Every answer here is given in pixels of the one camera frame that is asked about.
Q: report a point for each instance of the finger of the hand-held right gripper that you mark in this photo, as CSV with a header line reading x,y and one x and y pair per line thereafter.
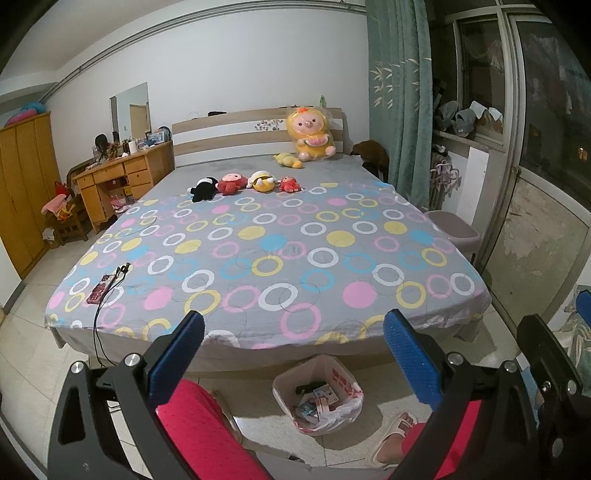
x,y
585,304
549,360

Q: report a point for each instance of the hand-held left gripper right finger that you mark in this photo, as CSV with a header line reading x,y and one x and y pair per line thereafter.
x,y
413,360

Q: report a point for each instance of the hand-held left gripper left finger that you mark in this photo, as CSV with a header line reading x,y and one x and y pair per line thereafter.
x,y
175,355

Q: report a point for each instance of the white plastic bag red print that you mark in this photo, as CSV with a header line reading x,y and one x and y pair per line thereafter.
x,y
344,392

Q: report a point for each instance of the blue white box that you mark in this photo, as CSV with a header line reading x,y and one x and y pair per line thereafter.
x,y
325,394

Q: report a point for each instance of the dark green box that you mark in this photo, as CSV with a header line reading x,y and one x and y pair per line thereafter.
x,y
305,387

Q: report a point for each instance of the green patterned cloth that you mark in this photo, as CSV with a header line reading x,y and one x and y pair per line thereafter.
x,y
579,341

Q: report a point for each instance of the person's red pants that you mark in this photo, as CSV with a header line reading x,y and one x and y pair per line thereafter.
x,y
194,424

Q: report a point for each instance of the cream slipper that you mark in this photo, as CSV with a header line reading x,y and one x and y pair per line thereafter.
x,y
385,447

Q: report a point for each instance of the red patterned phone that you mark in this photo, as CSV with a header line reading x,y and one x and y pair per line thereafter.
x,y
100,290

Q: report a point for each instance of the grey framed balcony door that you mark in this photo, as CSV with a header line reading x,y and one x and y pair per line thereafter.
x,y
545,207

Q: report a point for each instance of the grey lidded bin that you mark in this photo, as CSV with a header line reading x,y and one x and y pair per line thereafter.
x,y
455,230

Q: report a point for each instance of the white board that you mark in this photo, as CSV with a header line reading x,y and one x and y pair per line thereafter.
x,y
478,184

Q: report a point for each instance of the wooden chair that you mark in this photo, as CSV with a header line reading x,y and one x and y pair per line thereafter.
x,y
74,226

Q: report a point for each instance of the black white plush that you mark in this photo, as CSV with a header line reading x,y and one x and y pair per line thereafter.
x,y
203,189

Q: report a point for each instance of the pile of small boxes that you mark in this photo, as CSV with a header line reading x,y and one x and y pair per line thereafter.
x,y
115,194

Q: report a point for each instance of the red round plush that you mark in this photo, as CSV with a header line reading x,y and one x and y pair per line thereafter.
x,y
232,183

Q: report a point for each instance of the bundle of clothes hangers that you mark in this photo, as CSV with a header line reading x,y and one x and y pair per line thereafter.
x,y
444,177

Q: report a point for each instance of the wooden desk with drawers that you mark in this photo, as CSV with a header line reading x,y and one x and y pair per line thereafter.
x,y
143,170

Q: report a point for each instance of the pink cloth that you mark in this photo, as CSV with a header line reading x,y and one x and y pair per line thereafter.
x,y
54,205

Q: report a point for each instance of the yellow white plush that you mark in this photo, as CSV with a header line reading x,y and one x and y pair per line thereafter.
x,y
262,181

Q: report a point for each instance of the small red plush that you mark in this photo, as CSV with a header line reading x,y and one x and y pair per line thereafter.
x,y
291,184

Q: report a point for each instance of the dark brown furry thing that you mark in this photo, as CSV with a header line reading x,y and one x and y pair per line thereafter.
x,y
371,157

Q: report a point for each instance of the row of small desk items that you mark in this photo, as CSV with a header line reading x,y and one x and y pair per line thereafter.
x,y
154,138

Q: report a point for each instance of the beige wooden bed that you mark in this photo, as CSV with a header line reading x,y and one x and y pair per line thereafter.
x,y
221,138

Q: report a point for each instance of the yellow wooden wardrobe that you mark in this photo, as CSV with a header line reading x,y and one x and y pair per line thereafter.
x,y
23,194

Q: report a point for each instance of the pile of grey caps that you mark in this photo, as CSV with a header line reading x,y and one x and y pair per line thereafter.
x,y
461,120

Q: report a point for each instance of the small yellow green plush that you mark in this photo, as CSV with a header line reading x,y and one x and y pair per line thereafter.
x,y
288,160

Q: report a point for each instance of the large yellow pig plush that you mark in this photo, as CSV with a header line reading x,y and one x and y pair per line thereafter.
x,y
309,134

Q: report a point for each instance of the green leaf print curtain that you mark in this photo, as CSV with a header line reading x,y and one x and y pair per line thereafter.
x,y
399,106

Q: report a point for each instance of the grey framed window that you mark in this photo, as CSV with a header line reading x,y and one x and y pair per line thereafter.
x,y
480,60

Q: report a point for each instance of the pink blue bundle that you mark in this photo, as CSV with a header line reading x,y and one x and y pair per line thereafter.
x,y
25,113

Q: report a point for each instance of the wall mirror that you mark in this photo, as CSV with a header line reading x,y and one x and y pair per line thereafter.
x,y
129,110

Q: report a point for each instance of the grey wall pipe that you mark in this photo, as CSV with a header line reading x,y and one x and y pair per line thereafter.
x,y
207,18

